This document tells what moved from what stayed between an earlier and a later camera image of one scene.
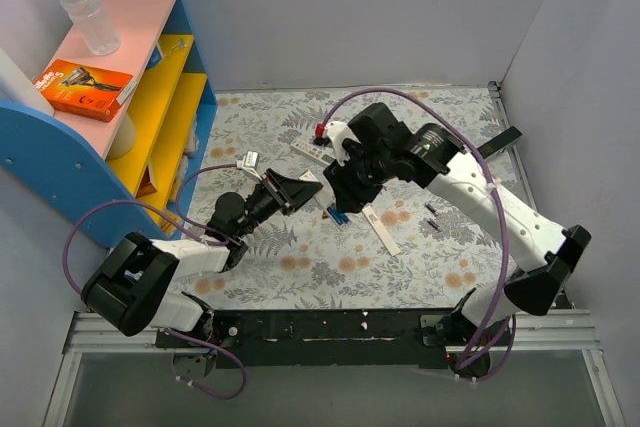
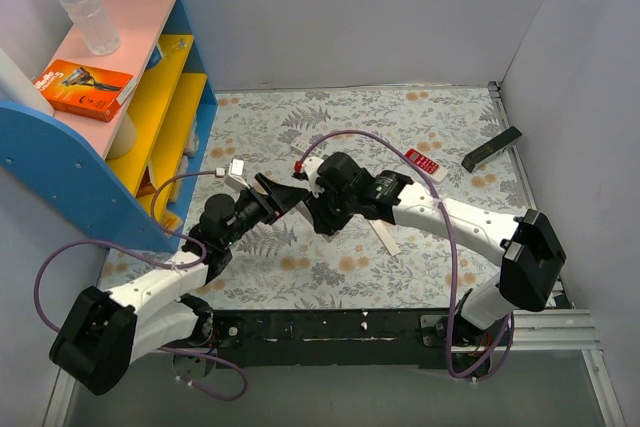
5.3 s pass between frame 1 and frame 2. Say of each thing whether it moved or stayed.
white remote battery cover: stayed
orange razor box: stayed
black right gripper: moved
